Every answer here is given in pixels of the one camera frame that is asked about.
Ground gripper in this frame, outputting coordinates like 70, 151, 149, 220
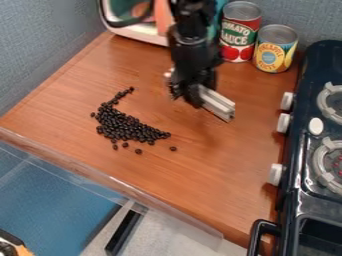
166, 35, 221, 109

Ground pile of black bits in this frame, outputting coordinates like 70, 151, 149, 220
89, 86, 180, 156

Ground silver metal bar tool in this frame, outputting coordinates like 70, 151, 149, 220
196, 84, 237, 123

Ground yellow pineapple can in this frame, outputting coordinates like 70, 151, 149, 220
252, 23, 300, 74

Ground red tomato sauce can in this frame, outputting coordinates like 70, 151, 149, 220
217, 0, 264, 64

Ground toy stove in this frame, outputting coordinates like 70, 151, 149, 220
247, 39, 342, 256

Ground toy microwave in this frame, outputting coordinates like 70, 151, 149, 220
96, 0, 180, 48

